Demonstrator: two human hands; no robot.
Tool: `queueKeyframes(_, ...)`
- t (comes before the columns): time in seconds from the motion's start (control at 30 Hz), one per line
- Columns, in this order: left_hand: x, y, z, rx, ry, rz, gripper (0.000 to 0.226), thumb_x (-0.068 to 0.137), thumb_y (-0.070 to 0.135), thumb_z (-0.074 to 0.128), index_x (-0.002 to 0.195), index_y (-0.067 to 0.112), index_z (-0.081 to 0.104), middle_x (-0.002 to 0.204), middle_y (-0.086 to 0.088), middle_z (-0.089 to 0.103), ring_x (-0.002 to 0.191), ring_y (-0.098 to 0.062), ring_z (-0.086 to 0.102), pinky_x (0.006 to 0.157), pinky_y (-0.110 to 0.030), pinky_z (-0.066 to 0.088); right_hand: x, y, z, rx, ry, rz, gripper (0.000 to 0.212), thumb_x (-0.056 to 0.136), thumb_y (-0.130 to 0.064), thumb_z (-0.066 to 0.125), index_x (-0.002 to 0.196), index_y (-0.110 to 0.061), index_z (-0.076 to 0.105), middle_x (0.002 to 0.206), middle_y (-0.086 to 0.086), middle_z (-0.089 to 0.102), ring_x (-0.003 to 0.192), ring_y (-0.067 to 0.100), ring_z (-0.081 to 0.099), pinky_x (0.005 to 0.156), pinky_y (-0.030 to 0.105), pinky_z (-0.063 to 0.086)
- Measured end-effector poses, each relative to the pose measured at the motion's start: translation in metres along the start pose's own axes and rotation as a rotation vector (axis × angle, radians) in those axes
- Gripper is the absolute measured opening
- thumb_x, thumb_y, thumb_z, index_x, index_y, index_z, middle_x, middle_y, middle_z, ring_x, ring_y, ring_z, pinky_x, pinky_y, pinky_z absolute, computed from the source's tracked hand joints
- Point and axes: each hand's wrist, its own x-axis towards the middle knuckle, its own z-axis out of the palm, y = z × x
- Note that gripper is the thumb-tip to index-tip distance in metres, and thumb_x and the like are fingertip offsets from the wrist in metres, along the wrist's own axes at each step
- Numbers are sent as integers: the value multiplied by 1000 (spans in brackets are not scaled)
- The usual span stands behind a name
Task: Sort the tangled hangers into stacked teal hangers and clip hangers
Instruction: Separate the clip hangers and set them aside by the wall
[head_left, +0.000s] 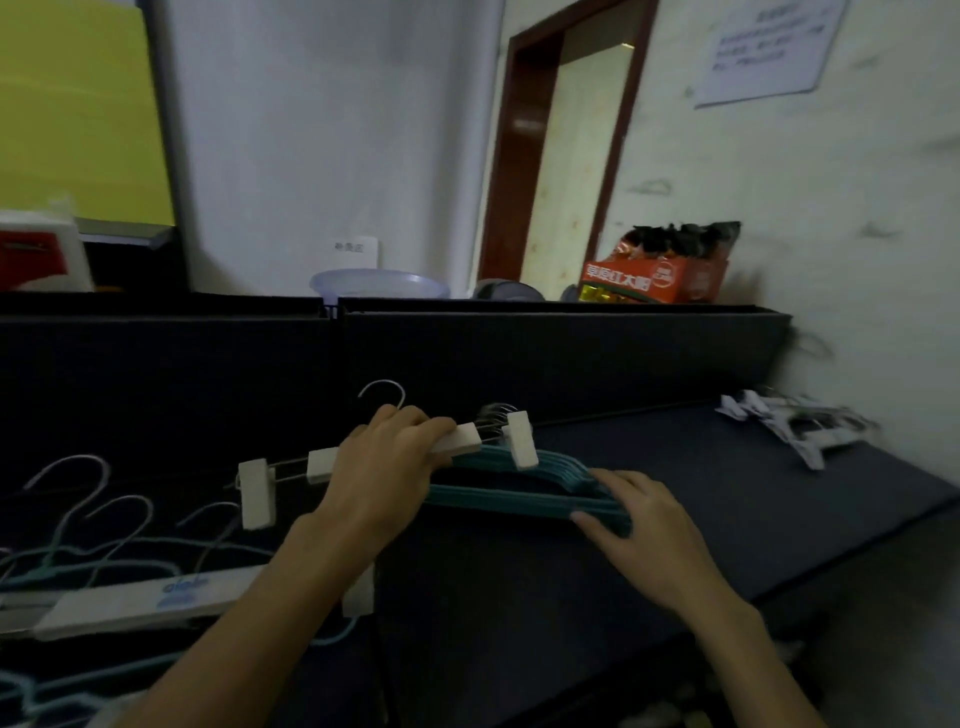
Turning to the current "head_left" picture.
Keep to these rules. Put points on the person's left hand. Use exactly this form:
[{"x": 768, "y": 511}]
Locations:
[{"x": 382, "y": 472}]

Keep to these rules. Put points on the person's right hand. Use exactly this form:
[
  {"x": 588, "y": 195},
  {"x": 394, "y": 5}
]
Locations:
[{"x": 660, "y": 547}]

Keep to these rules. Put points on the stack of teal hangers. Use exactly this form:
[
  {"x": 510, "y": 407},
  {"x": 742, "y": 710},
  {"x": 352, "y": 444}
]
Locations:
[{"x": 510, "y": 501}]

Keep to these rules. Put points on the pile of mixed hangers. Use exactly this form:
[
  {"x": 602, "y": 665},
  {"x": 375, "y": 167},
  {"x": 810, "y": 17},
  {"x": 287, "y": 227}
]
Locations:
[{"x": 135, "y": 600}]

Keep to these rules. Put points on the person's left forearm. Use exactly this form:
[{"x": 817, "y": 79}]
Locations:
[{"x": 240, "y": 645}]

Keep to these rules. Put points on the black table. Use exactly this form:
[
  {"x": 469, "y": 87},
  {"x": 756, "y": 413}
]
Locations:
[{"x": 712, "y": 495}]

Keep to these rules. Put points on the lavender plastic basin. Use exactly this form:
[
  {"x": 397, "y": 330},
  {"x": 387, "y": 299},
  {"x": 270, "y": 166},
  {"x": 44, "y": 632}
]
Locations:
[{"x": 375, "y": 283}]

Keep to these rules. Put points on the black back panel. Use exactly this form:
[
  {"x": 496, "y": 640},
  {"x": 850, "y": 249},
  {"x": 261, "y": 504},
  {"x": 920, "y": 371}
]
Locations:
[{"x": 600, "y": 360}]

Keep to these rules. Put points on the grey round container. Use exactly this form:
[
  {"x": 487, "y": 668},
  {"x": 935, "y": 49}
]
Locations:
[{"x": 506, "y": 291}]

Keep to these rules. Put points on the small white label sign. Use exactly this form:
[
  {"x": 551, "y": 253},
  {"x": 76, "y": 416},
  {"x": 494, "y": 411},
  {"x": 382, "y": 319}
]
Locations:
[{"x": 352, "y": 251}]

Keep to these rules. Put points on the orange snack carton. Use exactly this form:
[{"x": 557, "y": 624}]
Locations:
[{"x": 660, "y": 274}]

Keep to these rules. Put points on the red tissue pack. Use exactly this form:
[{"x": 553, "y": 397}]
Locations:
[{"x": 30, "y": 259}]

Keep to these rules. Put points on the grey wall shelf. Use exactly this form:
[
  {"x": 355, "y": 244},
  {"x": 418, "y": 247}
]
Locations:
[{"x": 127, "y": 232}]

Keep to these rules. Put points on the brown door frame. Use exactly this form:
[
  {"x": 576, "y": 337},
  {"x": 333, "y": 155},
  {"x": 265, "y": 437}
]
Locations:
[{"x": 525, "y": 150}]

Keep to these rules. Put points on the yellow wall panel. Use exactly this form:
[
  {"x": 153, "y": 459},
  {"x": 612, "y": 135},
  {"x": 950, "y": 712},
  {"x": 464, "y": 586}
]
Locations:
[{"x": 75, "y": 112}]

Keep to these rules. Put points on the white wall notice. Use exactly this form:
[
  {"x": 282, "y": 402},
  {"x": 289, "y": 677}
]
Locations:
[{"x": 772, "y": 52}]

